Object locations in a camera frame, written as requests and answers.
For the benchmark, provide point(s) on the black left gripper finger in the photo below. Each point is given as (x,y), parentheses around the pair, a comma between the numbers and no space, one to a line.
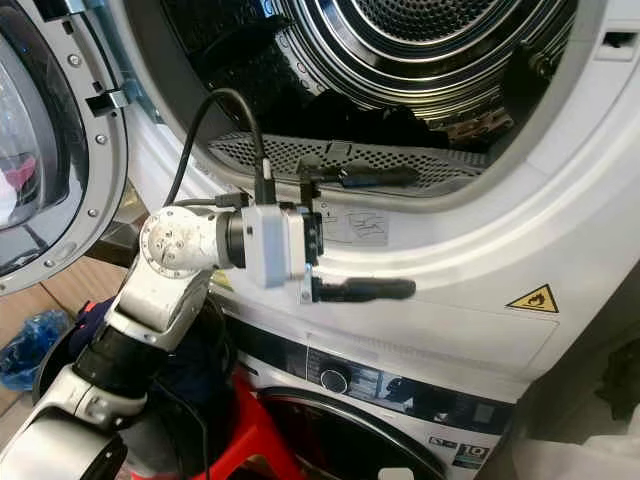
(375,177)
(370,290)

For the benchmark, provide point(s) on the navy blue garment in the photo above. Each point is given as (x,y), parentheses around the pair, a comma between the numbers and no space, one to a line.
(98,325)

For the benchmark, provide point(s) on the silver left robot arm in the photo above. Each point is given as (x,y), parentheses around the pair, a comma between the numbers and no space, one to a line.
(170,245)

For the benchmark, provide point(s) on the white washing machine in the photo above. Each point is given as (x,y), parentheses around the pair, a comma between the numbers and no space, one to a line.
(410,395)

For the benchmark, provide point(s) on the white instruction label sticker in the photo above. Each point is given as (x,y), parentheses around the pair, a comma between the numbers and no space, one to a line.
(360,225)

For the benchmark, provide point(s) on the white tumble dryer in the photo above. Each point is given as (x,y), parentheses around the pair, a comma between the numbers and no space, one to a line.
(460,255)

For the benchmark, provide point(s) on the round washer control knob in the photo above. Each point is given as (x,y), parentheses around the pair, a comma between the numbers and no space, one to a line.
(335,380)

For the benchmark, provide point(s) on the perforated grey lint filter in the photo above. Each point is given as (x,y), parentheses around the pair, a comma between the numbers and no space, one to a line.
(260,155)

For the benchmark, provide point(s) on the steel dryer drum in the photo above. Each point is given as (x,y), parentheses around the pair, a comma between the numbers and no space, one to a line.
(410,50)

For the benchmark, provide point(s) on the dark round washer door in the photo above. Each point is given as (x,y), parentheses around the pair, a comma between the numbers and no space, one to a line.
(340,440)

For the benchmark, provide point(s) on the yellow triangle warning sticker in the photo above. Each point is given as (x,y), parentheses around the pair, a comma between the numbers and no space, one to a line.
(533,300)

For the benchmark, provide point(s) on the red plastic stool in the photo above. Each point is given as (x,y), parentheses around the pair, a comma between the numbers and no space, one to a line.
(250,430)

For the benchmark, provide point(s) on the ten year warranty sticker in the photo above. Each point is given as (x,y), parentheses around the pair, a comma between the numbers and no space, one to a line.
(471,457)

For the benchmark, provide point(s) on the blue plastic bag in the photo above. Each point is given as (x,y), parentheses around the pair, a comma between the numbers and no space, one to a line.
(35,350)

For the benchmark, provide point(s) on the round glass dryer door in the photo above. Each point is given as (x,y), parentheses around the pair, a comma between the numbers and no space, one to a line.
(50,150)

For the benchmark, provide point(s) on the black laundry basket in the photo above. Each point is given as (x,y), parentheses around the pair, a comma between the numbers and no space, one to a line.
(60,370)

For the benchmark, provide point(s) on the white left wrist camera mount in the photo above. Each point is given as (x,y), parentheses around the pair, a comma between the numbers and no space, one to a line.
(275,245)

